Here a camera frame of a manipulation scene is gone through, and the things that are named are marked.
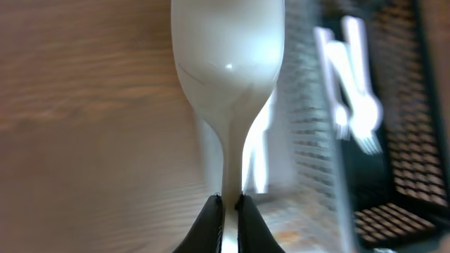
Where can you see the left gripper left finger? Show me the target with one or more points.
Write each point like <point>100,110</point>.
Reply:
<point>205,235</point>

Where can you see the black perforated plastic basket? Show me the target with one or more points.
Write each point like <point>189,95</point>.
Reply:
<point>400,196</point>

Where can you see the grey perforated plastic basket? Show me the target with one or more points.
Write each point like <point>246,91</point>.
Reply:
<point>313,152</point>

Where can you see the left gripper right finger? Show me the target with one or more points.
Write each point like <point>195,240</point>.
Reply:
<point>254,235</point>

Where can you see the white plastic spoon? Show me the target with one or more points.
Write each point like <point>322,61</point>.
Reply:
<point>228,56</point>
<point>355,36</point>
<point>254,151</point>

